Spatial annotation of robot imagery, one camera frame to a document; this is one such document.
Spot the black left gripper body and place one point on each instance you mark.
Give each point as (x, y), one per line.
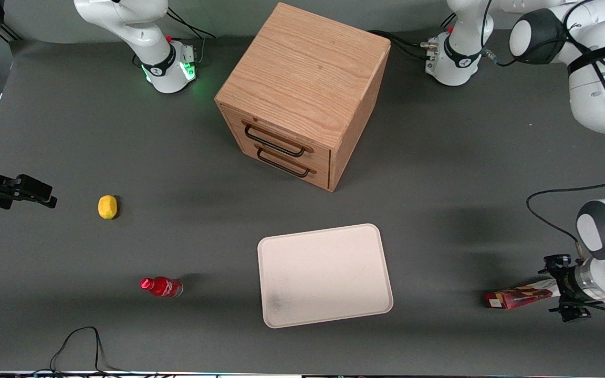
(566, 289)

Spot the red cookie box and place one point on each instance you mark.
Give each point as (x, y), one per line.
(518, 297)

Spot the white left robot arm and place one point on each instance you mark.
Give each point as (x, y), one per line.
(596, 105)

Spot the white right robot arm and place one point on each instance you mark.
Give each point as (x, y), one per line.
(150, 31)

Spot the beige rectangular tray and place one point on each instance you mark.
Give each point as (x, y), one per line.
(323, 275)

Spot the yellow lemon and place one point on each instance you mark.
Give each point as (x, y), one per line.
(107, 207)

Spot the red cola bottle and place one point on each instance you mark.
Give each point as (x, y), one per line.
(163, 287)

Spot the wooden drawer front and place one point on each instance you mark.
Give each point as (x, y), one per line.
(321, 176)
(315, 152)

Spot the wooden drawer cabinet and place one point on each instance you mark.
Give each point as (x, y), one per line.
(308, 73)

